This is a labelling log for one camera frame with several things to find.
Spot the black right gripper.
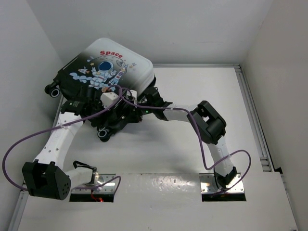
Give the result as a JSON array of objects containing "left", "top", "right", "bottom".
[{"left": 125, "top": 99, "right": 156, "bottom": 122}]

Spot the black white kids suitcase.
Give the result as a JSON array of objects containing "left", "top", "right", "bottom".
[{"left": 44, "top": 37, "right": 158, "bottom": 142}]

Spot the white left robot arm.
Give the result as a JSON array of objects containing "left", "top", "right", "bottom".
[{"left": 22, "top": 92, "right": 119, "bottom": 200}]

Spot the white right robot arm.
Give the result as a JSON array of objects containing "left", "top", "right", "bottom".
[{"left": 129, "top": 87, "right": 237, "bottom": 190}]

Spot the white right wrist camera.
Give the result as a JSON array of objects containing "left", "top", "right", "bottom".
[{"left": 129, "top": 90, "right": 137, "bottom": 104}]

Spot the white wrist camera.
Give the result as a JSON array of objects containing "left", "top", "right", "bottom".
[
  {"left": 100, "top": 92, "right": 118, "bottom": 108},
  {"left": 129, "top": 90, "right": 137, "bottom": 104}
]

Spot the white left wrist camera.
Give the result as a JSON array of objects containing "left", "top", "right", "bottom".
[{"left": 100, "top": 92, "right": 118, "bottom": 108}]

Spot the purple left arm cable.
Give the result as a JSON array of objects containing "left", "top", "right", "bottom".
[{"left": 1, "top": 84, "right": 122, "bottom": 193}]

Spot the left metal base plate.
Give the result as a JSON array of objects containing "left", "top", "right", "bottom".
[{"left": 71, "top": 174, "right": 121, "bottom": 194}]

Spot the metal base plate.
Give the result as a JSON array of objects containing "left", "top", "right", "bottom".
[
  {"left": 199, "top": 173, "right": 244, "bottom": 194},
  {"left": 71, "top": 174, "right": 121, "bottom": 194}
]

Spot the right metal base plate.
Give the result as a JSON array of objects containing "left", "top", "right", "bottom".
[{"left": 199, "top": 173, "right": 244, "bottom": 194}]

